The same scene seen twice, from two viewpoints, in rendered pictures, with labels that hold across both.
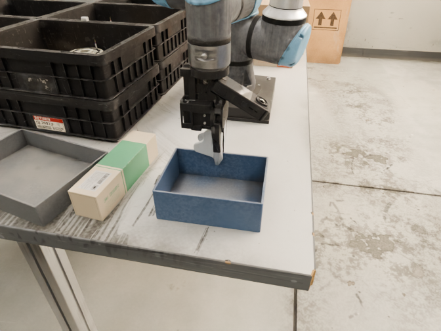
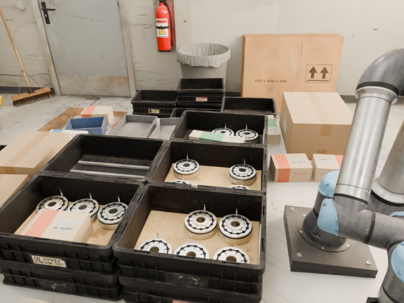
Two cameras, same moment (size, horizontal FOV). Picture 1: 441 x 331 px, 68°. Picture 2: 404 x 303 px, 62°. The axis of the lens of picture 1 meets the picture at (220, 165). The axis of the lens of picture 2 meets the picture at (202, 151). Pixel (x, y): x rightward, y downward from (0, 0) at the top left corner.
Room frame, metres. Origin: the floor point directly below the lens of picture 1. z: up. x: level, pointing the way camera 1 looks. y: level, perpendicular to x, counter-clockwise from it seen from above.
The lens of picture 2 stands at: (0.19, 0.45, 1.60)
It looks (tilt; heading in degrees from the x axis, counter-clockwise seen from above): 31 degrees down; 356
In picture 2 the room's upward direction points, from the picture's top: 1 degrees counter-clockwise
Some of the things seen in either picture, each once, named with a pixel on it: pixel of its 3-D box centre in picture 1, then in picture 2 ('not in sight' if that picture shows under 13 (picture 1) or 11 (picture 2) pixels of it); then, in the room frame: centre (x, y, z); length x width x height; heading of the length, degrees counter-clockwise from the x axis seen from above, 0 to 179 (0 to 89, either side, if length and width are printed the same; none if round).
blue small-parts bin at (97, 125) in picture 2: not in sight; (86, 128); (1.94, 0.97, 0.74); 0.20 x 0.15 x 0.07; 93
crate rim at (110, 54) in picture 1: (65, 38); (196, 222); (0.92, 0.42, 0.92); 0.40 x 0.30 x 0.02; 75
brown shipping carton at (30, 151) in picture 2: not in sight; (33, 162); (1.53, 1.11, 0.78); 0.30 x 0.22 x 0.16; 168
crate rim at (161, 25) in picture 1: (120, 16); (211, 165); (1.21, 0.34, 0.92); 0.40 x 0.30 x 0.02; 75
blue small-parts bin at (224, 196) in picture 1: (214, 186); not in sight; (0.51, 0.01, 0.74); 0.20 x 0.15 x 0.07; 80
